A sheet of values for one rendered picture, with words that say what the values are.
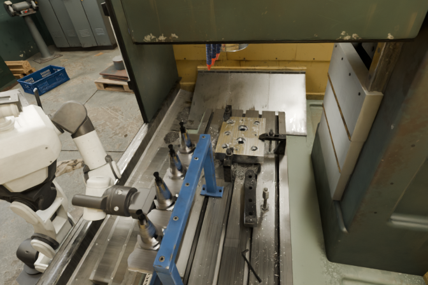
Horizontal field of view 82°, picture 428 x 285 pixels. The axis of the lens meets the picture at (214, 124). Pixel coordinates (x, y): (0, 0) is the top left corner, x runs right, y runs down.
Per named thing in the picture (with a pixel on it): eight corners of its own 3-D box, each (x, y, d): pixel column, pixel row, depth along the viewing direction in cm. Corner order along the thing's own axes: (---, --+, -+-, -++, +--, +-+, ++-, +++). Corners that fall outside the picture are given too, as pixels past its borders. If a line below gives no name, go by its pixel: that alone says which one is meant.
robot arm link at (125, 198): (142, 214, 67) (102, 208, 69) (151, 233, 73) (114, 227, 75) (159, 177, 76) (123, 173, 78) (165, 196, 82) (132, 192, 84)
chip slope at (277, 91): (179, 144, 180) (173, 114, 164) (200, 95, 231) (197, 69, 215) (309, 153, 162) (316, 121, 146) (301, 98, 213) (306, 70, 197)
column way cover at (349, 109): (328, 201, 102) (365, 94, 70) (314, 128, 138) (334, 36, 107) (341, 203, 101) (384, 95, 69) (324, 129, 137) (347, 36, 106)
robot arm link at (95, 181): (105, 210, 76) (109, 199, 89) (108, 180, 77) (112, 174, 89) (81, 210, 74) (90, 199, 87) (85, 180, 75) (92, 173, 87)
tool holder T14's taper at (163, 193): (170, 205, 69) (164, 189, 65) (155, 203, 70) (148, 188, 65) (174, 191, 72) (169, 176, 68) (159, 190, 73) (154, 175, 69)
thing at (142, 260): (124, 269, 58) (123, 268, 58) (134, 247, 62) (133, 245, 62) (151, 275, 57) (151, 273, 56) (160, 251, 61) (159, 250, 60)
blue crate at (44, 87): (39, 97, 387) (31, 84, 373) (23, 92, 403) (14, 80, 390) (72, 79, 429) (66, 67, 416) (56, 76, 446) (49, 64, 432)
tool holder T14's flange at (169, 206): (173, 213, 69) (172, 207, 68) (153, 211, 71) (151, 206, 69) (179, 194, 74) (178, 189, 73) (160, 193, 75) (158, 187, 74)
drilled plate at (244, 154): (215, 159, 121) (214, 152, 118) (224, 123, 143) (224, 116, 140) (263, 163, 116) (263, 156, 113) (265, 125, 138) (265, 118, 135)
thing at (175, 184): (158, 192, 75) (157, 190, 75) (164, 178, 79) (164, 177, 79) (180, 194, 74) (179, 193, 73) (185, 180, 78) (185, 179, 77)
